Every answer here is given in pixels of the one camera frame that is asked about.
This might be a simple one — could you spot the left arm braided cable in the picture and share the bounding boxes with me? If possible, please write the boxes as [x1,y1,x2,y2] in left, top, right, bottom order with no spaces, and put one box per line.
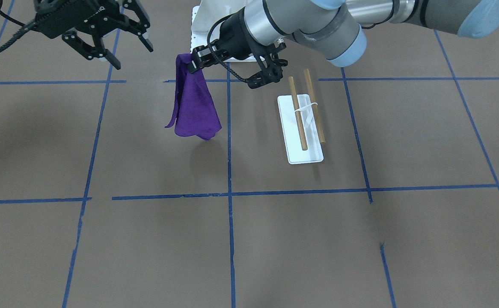
[207,17,254,84]

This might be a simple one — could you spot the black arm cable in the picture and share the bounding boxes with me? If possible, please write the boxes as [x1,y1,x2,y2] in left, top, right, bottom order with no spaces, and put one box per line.
[0,0,45,60]

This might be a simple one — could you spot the purple towel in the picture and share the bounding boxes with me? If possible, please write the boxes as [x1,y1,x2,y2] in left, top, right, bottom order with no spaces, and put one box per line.
[165,54,222,141]

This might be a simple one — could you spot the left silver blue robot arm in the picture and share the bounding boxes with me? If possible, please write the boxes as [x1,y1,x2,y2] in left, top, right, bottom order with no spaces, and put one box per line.
[185,0,499,89]

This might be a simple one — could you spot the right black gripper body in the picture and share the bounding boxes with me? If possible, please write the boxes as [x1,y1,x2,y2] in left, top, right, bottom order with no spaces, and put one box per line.
[33,0,124,39]

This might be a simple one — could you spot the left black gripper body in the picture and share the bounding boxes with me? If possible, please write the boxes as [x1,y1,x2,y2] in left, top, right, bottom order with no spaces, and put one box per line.
[206,14,288,66]

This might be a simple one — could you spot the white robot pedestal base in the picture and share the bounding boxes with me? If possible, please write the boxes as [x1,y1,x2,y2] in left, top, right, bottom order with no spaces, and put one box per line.
[190,0,258,64]

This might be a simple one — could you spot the white wooden towel rack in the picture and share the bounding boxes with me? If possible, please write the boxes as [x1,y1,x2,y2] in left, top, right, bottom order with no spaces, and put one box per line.
[277,68,325,165]

